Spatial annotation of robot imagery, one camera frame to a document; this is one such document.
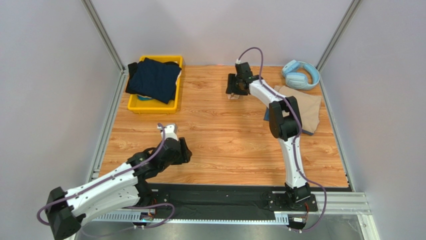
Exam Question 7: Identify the blue folded t shirt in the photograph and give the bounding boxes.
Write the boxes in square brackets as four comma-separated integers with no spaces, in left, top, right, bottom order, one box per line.
[263,108,317,136]

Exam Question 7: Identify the aluminium frame rail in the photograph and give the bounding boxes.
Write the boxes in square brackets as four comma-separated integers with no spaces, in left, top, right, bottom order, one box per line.
[87,184,371,225]

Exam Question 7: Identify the light blue headphones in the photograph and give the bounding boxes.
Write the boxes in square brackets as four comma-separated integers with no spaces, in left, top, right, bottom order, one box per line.
[281,60,321,91]

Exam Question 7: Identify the pinkish cube power adapter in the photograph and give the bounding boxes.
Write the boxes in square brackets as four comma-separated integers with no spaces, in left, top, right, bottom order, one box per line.
[227,93,240,100]

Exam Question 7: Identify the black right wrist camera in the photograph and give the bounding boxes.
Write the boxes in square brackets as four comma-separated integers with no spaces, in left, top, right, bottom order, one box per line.
[235,62,253,79]

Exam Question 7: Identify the yellow plastic bin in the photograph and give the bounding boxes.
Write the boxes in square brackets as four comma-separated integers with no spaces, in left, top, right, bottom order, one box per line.
[125,55,184,114]

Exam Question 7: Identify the teal cloth in bin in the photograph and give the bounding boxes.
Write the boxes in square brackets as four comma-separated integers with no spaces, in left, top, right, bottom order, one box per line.
[136,94,153,101]

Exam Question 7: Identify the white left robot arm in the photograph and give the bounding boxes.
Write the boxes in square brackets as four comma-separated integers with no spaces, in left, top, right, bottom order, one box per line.
[41,137,192,240]

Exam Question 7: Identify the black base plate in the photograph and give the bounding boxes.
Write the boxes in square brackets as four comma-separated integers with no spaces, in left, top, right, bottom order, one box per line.
[142,183,319,221]

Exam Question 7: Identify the navy t shirt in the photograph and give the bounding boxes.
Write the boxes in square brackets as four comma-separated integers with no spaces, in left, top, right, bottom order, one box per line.
[128,57,182,105]

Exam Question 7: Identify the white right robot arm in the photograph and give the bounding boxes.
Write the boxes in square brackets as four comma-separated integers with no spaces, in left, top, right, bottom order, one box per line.
[225,73,311,211]

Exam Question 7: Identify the beige folded t shirt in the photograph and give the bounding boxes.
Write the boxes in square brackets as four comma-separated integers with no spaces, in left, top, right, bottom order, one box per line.
[274,85,322,136]

